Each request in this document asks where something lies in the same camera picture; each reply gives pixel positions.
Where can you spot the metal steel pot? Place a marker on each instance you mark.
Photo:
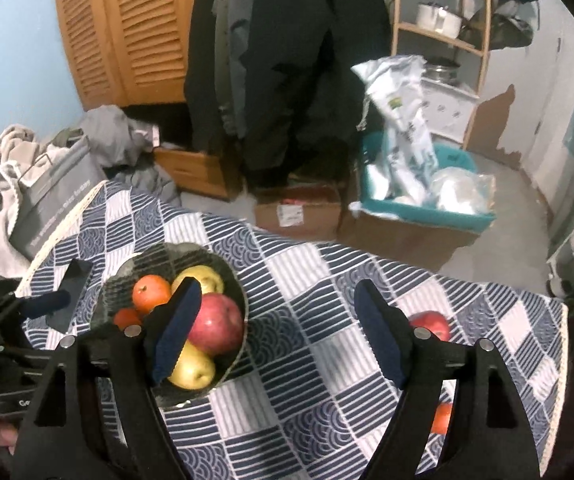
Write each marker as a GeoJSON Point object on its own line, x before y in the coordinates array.
{"type": "Point", "coordinates": [442, 70]}

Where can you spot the clear plastic bag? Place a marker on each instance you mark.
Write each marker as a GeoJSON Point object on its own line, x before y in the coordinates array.
{"type": "Point", "coordinates": [462, 191]}

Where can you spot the orange fruit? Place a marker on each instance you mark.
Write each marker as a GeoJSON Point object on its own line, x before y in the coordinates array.
{"type": "Point", "coordinates": [442, 418]}

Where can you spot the wooden drawer box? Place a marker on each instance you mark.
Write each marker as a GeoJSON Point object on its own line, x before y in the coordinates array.
{"type": "Point", "coordinates": [200, 173]}

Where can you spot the yellow apple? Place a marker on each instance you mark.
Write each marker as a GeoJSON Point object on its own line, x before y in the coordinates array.
{"type": "Point", "coordinates": [210, 281]}
{"type": "Point", "coordinates": [193, 370]}

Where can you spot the grey clothes pile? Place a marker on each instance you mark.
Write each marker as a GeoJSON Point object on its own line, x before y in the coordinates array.
{"type": "Point", "coordinates": [123, 147]}

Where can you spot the grey tote bag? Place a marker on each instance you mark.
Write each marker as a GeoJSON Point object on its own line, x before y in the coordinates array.
{"type": "Point", "coordinates": [47, 202]}

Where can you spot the yellow apple upper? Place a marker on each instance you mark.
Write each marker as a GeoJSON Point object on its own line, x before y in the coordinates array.
{"type": "Point", "coordinates": [210, 281]}

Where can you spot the red apple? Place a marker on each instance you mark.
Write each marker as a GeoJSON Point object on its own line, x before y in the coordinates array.
{"type": "Point", "coordinates": [432, 321]}
{"type": "Point", "coordinates": [219, 327]}

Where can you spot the orange in bowl upper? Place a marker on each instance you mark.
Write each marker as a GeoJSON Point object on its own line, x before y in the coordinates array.
{"type": "Point", "coordinates": [149, 292]}

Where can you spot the beige blanket pile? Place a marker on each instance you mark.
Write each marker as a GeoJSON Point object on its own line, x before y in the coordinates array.
{"type": "Point", "coordinates": [23, 160]}

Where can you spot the dark glass fruit bowl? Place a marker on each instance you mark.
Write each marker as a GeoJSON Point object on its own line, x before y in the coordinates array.
{"type": "Point", "coordinates": [167, 331]}

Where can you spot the small cardboard box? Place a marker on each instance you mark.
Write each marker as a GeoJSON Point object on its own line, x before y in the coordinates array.
{"type": "Point", "coordinates": [303, 212]}

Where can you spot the large cardboard box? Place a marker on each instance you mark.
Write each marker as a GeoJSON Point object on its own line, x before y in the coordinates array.
{"type": "Point", "coordinates": [428, 247]}

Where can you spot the wooden shelf rack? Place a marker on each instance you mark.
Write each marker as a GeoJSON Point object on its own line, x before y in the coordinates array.
{"type": "Point", "coordinates": [408, 38]}

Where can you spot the grey hanging jacket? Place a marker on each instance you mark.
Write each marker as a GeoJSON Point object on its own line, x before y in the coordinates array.
{"type": "Point", "coordinates": [231, 39]}

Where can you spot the white printed plastic bag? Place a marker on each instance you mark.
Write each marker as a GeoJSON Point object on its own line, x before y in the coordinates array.
{"type": "Point", "coordinates": [405, 160]}

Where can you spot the red apple in bowl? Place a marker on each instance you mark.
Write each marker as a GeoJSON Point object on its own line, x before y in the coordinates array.
{"type": "Point", "coordinates": [219, 327]}

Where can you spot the dark hanging bag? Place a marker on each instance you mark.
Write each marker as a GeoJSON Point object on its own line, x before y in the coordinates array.
{"type": "Point", "coordinates": [507, 30]}

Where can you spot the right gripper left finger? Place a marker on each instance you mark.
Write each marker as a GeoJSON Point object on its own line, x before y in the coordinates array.
{"type": "Point", "coordinates": [63, 434]}

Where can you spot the small orange in bowl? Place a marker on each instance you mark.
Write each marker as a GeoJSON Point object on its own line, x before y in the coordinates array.
{"type": "Point", "coordinates": [126, 317]}

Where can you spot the white cooking pot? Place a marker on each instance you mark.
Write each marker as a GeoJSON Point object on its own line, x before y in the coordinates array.
{"type": "Point", "coordinates": [437, 18]}

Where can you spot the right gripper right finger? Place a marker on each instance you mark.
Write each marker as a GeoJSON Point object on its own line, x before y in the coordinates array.
{"type": "Point", "coordinates": [488, 436]}

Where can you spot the wooden louvered wardrobe doors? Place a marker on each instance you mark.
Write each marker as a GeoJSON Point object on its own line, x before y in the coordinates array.
{"type": "Point", "coordinates": [126, 52]}

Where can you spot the black hanging coat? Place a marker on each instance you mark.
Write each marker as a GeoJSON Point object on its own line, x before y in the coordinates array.
{"type": "Point", "coordinates": [303, 101]}

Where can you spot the blue white patterned tablecloth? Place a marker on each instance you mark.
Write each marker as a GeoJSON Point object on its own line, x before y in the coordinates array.
{"type": "Point", "coordinates": [307, 399]}

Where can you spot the yellow apple lower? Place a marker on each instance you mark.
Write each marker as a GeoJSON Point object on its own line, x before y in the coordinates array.
{"type": "Point", "coordinates": [193, 370]}

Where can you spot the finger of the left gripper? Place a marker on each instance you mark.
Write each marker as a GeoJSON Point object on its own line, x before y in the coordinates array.
{"type": "Point", "coordinates": [72, 288]}
{"type": "Point", "coordinates": [17, 309]}

